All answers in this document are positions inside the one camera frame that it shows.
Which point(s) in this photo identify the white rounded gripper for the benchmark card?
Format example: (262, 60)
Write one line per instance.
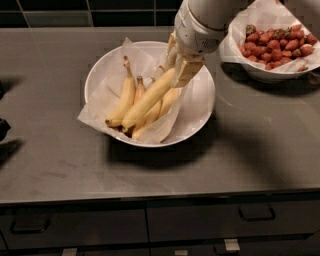
(192, 36)

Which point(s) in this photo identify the long yellow banana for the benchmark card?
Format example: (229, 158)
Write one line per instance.
(152, 95)

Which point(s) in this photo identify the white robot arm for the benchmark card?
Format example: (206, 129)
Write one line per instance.
(235, 6)

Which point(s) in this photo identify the white paper liner in banana bowl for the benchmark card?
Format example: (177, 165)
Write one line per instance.
(103, 88)

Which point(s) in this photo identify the rightmost yellow banana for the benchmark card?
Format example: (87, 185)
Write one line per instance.
(168, 100)

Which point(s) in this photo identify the white banana bowl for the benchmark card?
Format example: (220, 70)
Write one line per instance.
(198, 102)

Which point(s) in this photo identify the small orange-tinted banana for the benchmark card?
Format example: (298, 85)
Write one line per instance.
(140, 89)

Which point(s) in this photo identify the leftmost yellow banana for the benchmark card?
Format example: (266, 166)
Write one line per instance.
(115, 118)

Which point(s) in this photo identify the lower middle yellow banana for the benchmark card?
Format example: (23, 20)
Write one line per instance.
(150, 117)

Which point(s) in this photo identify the white strawberry bowl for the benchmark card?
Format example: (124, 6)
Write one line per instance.
(230, 53)

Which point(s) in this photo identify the pile of red strawberries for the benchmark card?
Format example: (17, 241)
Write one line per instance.
(276, 47)

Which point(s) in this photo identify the white paper liner under strawberries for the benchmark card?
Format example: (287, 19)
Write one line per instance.
(265, 14)

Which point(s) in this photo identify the right grey drawer front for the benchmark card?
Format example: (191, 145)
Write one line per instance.
(223, 221)

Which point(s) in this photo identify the grey drawer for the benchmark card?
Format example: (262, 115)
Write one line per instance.
(81, 229)
(223, 221)

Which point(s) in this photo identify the left grey drawer front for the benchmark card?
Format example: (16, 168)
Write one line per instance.
(81, 229)

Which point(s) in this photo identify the black right drawer handle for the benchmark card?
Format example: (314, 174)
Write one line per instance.
(256, 213)

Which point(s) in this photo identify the black drawer handle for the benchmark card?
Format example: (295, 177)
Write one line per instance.
(29, 224)
(256, 213)

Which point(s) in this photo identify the black left drawer handle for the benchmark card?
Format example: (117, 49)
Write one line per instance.
(29, 224)

